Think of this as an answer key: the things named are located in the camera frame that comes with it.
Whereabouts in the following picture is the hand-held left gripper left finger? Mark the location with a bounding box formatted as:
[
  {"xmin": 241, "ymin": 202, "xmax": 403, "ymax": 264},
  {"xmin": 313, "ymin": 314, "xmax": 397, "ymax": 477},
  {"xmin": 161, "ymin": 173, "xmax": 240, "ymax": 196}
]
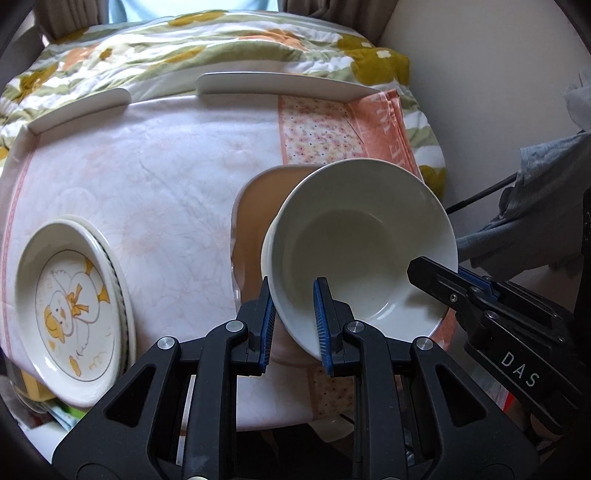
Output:
[{"xmin": 53, "ymin": 276, "xmax": 279, "ymax": 480}]

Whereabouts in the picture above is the floral blanket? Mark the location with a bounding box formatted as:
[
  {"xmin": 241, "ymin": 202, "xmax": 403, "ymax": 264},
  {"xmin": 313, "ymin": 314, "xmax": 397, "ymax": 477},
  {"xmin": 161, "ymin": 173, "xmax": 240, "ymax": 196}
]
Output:
[{"xmin": 0, "ymin": 9, "xmax": 447, "ymax": 200}]

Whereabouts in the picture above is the light blue sheer curtain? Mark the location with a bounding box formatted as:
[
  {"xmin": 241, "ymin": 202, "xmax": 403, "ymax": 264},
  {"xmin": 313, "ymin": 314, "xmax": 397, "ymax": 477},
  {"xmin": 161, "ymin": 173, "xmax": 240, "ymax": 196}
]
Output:
[{"xmin": 108, "ymin": 0, "xmax": 284, "ymax": 25}]

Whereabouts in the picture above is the grey cloth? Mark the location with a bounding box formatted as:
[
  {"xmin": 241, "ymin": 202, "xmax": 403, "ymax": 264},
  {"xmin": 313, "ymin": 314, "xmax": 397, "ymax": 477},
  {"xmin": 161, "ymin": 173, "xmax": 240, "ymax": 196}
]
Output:
[{"xmin": 456, "ymin": 131, "xmax": 591, "ymax": 278}]

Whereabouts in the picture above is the white ribbed bowl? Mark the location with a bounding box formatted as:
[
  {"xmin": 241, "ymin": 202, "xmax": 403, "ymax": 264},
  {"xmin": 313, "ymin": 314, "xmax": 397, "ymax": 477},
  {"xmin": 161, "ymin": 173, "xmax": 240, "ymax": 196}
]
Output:
[{"xmin": 261, "ymin": 158, "xmax": 459, "ymax": 363}]

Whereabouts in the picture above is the green printed packet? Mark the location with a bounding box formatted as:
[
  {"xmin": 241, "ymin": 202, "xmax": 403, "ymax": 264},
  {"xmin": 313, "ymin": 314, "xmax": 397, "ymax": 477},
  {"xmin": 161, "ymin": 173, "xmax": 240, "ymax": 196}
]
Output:
[{"xmin": 48, "ymin": 401, "xmax": 95, "ymax": 431}]

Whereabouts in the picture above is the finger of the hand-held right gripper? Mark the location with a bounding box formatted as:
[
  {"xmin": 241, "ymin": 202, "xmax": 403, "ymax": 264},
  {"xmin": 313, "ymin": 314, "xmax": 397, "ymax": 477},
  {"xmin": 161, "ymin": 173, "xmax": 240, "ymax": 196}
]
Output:
[
  {"xmin": 457, "ymin": 271, "xmax": 502, "ymax": 297},
  {"xmin": 409, "ymin": 256, "xmax": 491, "ymax": 319}
]

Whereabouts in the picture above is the black cable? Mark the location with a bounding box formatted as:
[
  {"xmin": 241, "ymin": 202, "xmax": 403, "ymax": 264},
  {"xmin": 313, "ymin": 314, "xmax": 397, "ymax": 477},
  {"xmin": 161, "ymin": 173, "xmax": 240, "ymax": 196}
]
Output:
[{"xmin": 447, "ymin": 174, "xmax": 523, "ymax": 214}]

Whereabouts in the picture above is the white tray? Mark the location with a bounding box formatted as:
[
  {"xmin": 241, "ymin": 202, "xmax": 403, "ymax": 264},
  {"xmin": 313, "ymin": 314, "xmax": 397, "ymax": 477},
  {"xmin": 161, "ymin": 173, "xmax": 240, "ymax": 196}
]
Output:
[{"xmin": 28, "ymin": 71, "xmax": 385, "ymax": 136}]

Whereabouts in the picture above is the pink square bowl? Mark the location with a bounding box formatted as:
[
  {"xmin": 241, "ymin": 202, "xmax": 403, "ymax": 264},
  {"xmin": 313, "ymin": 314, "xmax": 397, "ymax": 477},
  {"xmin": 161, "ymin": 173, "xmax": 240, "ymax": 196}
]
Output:
[{"xmin": 229, "ymin": 165, "xmax": 324, "ymax": 366}]

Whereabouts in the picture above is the small duck print plate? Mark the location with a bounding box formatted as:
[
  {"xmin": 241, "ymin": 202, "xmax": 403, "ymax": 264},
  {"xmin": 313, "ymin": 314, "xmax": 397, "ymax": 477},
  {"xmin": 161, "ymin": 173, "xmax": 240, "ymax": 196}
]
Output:
[{"xmin": 14, "ymin": 222, "xmax": 124, "ymax": 408}]

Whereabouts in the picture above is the brown curtain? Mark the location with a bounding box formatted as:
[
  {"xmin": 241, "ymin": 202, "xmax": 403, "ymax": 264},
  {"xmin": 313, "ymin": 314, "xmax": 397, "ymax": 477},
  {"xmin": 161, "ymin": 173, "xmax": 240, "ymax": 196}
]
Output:
[
  {"xmin": 281, "ymin": 0, "xmax": 389, "ymax": 48},
  {"xmin": 37, "ymin": 0, "xmax": 112, "ymax": 41}
]

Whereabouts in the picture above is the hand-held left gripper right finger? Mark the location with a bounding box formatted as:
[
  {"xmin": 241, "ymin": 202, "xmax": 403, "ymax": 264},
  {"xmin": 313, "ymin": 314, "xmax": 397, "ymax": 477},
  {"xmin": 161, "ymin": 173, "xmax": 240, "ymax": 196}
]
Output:
[{"xmin": 313, "ymin": 277, "xmax": 541, "ymax": 480}]

